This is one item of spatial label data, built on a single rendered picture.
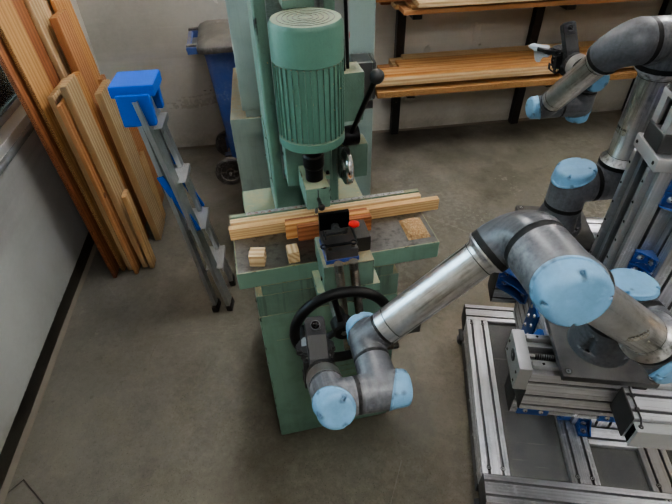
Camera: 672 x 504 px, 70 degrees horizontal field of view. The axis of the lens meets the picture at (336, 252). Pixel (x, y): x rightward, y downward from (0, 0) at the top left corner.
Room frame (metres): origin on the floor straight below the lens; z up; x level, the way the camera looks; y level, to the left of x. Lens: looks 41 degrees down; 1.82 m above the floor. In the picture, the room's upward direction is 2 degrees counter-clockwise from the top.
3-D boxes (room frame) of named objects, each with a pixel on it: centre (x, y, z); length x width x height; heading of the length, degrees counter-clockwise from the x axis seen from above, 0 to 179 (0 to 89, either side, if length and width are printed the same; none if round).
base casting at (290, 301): (1.31, 0.08, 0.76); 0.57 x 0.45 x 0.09; 12
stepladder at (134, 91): (1.78, 0.67, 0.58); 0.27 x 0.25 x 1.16; 95
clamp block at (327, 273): (1.01, -0.02, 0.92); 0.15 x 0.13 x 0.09; 102
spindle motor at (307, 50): (1.19, 0.06, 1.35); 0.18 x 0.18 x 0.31
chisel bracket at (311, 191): (1.21, 0.06, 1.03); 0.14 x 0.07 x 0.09; 12
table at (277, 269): (1.09, 0.00, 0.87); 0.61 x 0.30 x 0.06; 102
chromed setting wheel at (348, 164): (1.34, -0.04, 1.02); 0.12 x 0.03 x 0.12; 12
